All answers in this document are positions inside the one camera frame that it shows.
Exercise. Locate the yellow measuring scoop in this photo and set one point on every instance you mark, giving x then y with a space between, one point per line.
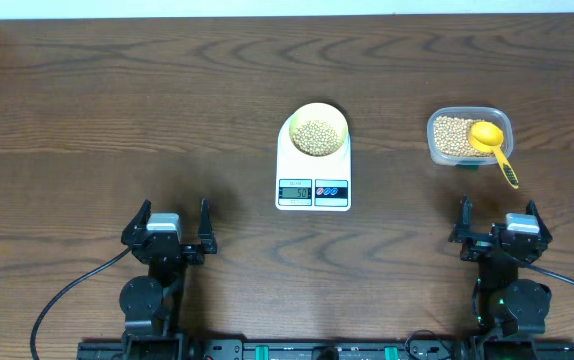
486 137

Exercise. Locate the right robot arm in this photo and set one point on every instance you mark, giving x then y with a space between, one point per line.
510 311

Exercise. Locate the pale yellow bowl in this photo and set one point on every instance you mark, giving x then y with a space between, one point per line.
319 111

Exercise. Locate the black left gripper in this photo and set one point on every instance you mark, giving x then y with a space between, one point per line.
193 256

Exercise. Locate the clear plastic container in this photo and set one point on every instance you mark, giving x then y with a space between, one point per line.
487 114

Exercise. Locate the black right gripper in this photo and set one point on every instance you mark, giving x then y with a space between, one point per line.
476 246

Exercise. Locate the white digital kitchen scale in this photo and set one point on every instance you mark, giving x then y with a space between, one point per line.
313 183

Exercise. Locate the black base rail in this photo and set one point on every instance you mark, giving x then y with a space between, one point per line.
239 350

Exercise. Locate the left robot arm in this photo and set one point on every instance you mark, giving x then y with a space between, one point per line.
151 303

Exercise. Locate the soybeans pile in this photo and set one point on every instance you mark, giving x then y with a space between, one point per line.
451 137

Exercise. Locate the soybeans in bowl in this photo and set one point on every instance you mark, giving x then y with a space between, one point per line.
316 138

